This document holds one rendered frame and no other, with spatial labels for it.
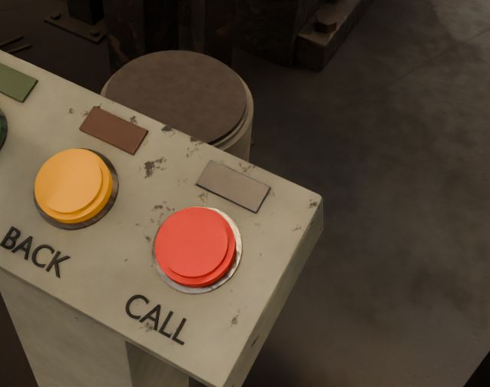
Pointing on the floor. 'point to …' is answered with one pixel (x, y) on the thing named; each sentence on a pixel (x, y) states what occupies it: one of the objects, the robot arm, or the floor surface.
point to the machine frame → (291, 28)
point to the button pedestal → (131, 250)
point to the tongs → (12, 42)
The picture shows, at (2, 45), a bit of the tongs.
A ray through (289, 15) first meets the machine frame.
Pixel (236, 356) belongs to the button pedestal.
